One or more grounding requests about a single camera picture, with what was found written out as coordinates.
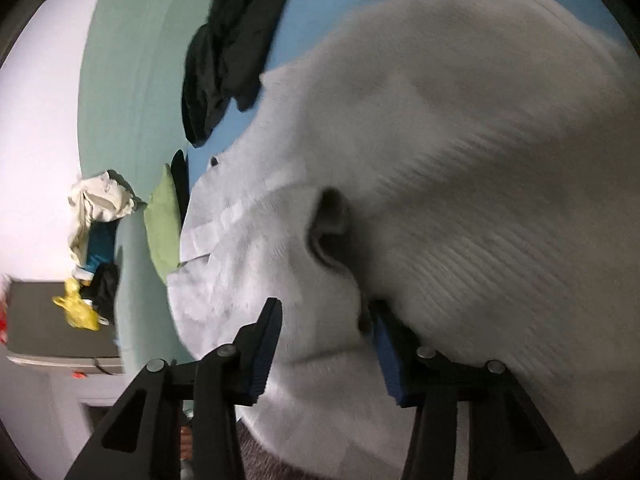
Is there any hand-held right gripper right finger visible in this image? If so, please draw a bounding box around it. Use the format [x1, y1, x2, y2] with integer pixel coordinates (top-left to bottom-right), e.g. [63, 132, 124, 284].
[370, 300, 576, 480]

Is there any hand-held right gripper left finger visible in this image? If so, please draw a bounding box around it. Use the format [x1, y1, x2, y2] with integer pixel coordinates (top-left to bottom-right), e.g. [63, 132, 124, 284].
[64, 297, 283, 480]

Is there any grey knit sweater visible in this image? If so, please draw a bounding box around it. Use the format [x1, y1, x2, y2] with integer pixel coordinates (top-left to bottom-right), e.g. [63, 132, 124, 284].
[167, 0, 640, 476]

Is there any cream clothes pile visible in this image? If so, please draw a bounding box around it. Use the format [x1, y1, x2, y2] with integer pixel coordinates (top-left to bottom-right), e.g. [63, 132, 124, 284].
[67, 170, 146, 266]

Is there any green cloth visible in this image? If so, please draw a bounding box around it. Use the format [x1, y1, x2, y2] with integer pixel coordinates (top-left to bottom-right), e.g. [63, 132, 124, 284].
[144, 164, 183, 285]

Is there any black crumpled cloth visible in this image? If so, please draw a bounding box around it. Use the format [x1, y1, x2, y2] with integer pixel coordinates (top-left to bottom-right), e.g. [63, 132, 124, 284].
[80, 262, 121, 326]

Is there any small dark cloth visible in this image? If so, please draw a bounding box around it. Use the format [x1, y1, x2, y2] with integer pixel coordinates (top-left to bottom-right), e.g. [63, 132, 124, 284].
[170, 149, 191, 223]

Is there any yellow cloth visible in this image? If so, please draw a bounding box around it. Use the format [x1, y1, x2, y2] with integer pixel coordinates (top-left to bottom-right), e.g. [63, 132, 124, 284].
[52, 279, 101, 332]

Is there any teal garment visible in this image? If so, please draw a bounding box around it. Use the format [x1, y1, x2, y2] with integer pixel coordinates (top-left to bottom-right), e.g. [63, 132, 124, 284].
[85, 220, 118, 273]

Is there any dark grey cabinet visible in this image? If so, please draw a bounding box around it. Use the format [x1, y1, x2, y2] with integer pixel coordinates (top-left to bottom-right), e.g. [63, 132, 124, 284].
[6, 280, 125, 376]

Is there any red object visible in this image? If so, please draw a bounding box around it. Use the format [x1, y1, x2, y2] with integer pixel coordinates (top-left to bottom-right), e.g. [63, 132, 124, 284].
[0, 275, 11, 346]

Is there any black garment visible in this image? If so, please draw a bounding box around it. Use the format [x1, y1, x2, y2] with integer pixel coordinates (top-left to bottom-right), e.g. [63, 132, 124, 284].
[181, 0, 297, 148]

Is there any blue seat mat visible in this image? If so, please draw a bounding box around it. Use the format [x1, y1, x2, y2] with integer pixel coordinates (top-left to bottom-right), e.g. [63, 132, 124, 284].
[187, 0, 626, 186]

